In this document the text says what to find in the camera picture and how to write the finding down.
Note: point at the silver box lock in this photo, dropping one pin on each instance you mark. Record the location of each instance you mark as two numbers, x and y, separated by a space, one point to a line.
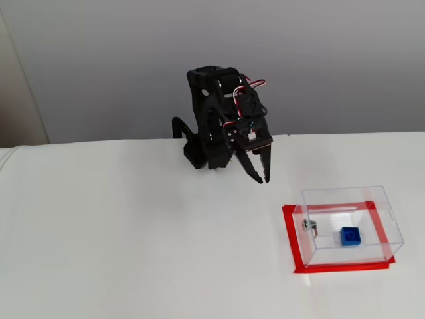
309 225

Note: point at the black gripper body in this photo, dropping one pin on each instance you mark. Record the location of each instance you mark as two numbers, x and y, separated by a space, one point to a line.
258 139

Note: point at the red tape frame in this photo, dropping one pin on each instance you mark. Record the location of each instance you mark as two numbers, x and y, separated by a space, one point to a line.
288 229

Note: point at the blue lego brick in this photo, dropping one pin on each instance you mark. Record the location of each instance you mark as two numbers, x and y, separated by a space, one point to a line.
350 236

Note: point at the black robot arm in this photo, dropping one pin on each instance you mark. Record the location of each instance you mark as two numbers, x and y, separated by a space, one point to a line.
206 126

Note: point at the transparent plastic box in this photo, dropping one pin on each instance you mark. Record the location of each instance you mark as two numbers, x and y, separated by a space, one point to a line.
365 212

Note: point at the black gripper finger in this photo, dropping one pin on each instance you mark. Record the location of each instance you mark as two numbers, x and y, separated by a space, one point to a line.
249 166
267 163

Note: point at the black wrist camera board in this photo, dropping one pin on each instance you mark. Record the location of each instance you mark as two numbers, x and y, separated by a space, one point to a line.
260 139

